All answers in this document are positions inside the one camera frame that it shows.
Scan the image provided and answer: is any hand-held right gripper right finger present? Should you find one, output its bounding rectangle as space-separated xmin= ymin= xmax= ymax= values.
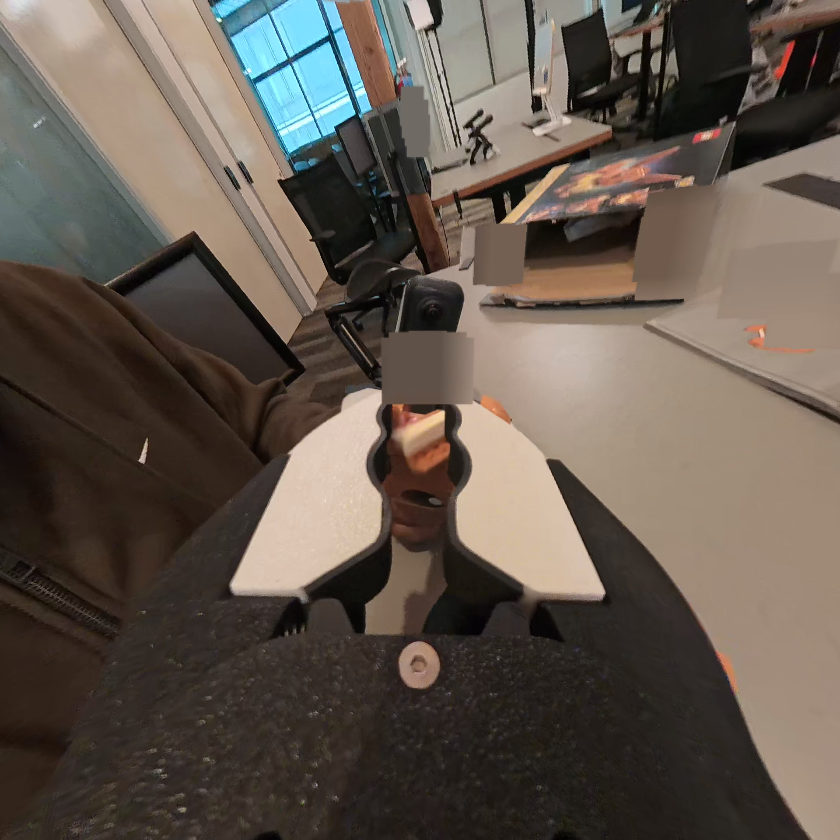
xmin=443 ymin=402 xmax=606 ymax=603

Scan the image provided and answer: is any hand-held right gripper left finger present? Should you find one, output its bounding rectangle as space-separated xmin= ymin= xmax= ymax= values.
xmin=228 ymin=402 xmax=393 ymax=599

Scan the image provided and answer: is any small white topped lego piece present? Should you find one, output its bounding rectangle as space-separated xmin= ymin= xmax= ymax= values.
xmin=392 ymin=406 xmax=451 ymax=475

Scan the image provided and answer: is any grey instruction booklet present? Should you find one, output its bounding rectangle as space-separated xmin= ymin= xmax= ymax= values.
xmin=646 ymin=289 xmax=840 ymax=421

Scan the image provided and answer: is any person's left forearm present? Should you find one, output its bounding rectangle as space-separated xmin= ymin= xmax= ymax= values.
xmin=252 ymin=387 xmax=345 ymax=463

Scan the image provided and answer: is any printed cardboard lego box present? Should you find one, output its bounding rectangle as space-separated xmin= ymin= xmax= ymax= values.
xmin=479 ymin=121 xmax=736 ymax=308

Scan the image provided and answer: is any person's left hand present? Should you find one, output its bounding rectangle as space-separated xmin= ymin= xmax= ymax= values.
xmin=392 ymin=518 xmax=447 ymax=553

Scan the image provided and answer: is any black padded stool chair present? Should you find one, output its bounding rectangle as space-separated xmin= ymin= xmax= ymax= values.
xmin=325 ymin=259 xmax=422 ymax=385

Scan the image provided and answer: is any black mesh office chair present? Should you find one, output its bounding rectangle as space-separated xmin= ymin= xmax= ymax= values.
xmin=279 ymin=154 xmax=421 ymax=290

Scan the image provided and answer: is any black tripod gadget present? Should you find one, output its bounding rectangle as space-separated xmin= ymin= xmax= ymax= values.
xmin=462 ymin=108 xmax=501 ymax=165

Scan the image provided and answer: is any black flat monitor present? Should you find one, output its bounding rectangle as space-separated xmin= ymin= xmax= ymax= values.
xmin=335 ymin=115 xmax=380 ymax=177
xmin=105 ymin=231 xmax=306 ymax=388

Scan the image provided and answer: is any wooden top desk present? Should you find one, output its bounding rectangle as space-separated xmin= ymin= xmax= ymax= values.
xmin=430 ymin=85 xmax=614 ymax=221

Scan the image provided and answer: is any person's brown zip jacket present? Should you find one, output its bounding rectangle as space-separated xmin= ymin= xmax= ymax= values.
xmin=0 ymin=259 xmax=309 ymax=788

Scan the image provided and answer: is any white tablet stand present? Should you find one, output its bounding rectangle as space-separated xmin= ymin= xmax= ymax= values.
xmin=530 ymin=18 xmax=573 ymax=137

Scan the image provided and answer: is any white double door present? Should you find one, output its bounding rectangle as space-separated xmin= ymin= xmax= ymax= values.
xmin=105 ymin=0 xmax=317 ymax=317

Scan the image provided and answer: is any wooden post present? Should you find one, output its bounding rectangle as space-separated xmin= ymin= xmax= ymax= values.
xmin=338 ymin=0 xmax=450 ymax=273

